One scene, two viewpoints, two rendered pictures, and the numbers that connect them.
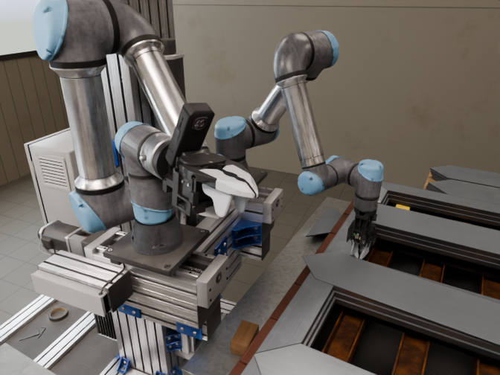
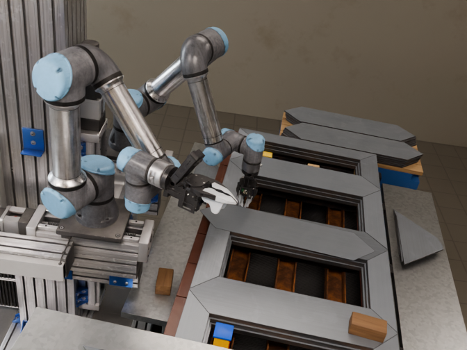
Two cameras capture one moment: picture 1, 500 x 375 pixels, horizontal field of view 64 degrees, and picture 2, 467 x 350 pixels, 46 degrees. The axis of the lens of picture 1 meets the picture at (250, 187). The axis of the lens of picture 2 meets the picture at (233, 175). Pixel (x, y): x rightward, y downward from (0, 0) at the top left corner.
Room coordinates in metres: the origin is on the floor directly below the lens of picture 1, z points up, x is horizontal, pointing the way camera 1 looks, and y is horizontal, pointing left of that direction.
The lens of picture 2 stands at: (-0.56, 0.51, 2.31)
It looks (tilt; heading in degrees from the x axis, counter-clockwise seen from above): 34 degrees down; 335
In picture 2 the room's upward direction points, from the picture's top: 9 degrees clockwise
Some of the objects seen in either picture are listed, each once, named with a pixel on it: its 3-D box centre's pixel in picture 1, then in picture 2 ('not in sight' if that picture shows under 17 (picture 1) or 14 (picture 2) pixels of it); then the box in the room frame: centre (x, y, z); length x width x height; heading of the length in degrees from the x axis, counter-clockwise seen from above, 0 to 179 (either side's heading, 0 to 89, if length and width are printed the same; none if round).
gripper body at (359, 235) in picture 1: (362, 224); (248, 182); (1.13, -0.37, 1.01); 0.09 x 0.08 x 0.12; 151
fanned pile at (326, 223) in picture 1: (332, 223); (207, 171); (1.66, -0.40, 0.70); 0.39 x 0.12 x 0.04; 151
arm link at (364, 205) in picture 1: (367, 202); (251, 164); (1.13, -0.37, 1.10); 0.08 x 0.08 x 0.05
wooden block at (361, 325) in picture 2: not in sight; (367, 326); (0.41, -0.55, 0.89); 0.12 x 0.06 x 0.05; 56
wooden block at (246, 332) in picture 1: (245, 338); (164, 281); (0.94, 0.02, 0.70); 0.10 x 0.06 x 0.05; 159
